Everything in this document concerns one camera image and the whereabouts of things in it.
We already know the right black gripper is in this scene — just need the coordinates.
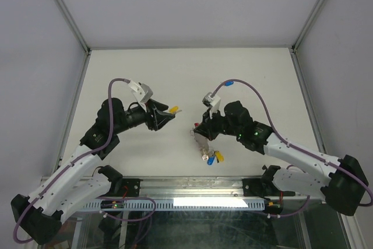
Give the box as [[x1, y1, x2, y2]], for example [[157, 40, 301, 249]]
[[193, 107, 242, 141]]

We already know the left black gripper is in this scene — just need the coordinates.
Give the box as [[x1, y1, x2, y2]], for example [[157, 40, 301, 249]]
[[112, 99, 174, 135]]

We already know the red handle keyring holder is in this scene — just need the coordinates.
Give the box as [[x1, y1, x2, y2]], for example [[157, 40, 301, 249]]
[[190, 129, 215, 162]]

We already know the blue tag key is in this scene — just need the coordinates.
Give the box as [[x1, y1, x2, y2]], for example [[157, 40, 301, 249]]
[[207, 156, 215, 166], [221, 80, 234, 87]]

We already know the yellow tag key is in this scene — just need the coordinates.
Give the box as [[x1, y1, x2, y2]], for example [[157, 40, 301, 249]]
[[169, 106, 182, 115], [214, 150, 224, 163]]

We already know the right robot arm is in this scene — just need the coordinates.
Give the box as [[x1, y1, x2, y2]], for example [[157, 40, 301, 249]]
[[193, 100, 368, 216]]

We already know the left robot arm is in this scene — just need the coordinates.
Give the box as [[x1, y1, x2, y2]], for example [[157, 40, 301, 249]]
[[10, 97, 175, 245]]

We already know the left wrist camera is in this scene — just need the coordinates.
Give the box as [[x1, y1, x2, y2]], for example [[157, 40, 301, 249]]
[[128, 80, 153, 111]]

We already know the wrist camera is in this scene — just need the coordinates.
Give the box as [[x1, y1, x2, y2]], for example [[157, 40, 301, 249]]
[[128, 80, 153, 111], [202, 92, 221, 119]]

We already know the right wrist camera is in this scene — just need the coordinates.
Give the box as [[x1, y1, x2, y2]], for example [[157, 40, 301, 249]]
[[202, 92, 221, 119]]

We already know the aluminium mounting rail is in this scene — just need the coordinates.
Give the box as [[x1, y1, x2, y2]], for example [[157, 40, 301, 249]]
[[40, 175, 349, 200]]

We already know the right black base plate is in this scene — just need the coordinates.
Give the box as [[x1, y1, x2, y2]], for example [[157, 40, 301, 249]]
[[242, 178, 295, 199]]

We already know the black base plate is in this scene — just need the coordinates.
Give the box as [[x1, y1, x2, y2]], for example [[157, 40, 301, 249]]
[[242, 178, 295, 199], [101, 178, 142, 198]]

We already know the white slotted cable duct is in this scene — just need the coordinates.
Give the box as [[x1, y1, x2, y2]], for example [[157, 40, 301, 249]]
[[81, 197, 265, 212]]

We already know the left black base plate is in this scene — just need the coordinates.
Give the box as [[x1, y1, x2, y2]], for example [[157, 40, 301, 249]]
[[101, 178, 142, 198]]

